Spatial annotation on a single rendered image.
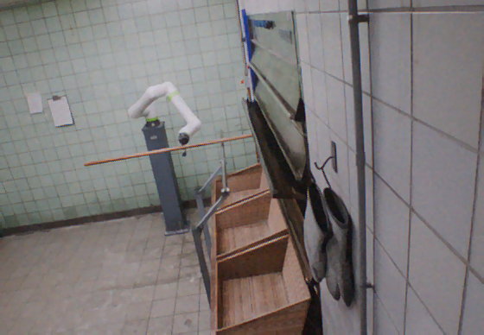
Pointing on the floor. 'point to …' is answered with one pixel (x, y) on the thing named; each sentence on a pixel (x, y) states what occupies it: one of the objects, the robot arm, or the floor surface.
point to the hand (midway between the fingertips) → (181, 147)
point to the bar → (208, 218)
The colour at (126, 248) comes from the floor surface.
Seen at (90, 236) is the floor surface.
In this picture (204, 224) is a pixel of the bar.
